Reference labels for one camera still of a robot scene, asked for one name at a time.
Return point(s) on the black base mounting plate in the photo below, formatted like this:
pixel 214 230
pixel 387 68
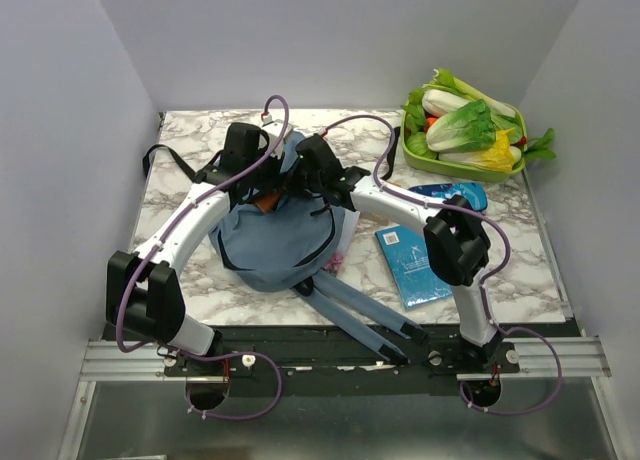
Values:
pixel 319 361

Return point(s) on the green leafy lettuce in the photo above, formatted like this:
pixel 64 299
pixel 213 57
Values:
pixel 472 127

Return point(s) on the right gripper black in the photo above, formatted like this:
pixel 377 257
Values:
pixel 291 178

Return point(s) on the bok choy stalk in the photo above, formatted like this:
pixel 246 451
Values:
pixel 444 80

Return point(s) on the blue plastic-wrapped book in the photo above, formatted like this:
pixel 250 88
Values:
pixel 407 259

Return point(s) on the white napa cabbage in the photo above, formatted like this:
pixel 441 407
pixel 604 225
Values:
pixel 438 102

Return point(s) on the green vegetable tray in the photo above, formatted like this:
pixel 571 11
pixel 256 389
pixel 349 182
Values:
pixel 451 169

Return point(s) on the aluminium rail frame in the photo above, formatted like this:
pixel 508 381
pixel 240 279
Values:
pixel 127 408

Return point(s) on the dark green spinach leaf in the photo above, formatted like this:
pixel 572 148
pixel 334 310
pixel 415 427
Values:
pixel 540 148

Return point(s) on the blue student backpack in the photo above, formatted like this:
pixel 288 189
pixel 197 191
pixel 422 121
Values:
pixel 288 248

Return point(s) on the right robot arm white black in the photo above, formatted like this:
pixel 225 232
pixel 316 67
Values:
pixel 456 243

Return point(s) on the yellow leafy vegetable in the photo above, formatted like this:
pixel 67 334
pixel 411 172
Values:
pixel 500 157

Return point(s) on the blue pencil case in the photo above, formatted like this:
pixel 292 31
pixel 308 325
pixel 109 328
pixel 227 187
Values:
pixel 473 192

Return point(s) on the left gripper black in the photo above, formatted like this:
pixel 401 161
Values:
pixel 268 186

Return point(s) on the brown leather wallet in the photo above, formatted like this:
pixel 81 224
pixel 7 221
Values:
pixel 269 202

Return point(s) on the designer fate flower book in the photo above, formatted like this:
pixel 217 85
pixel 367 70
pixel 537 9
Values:
pixel 335 263

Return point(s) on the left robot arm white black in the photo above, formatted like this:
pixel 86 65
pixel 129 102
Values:
pixel 143 292

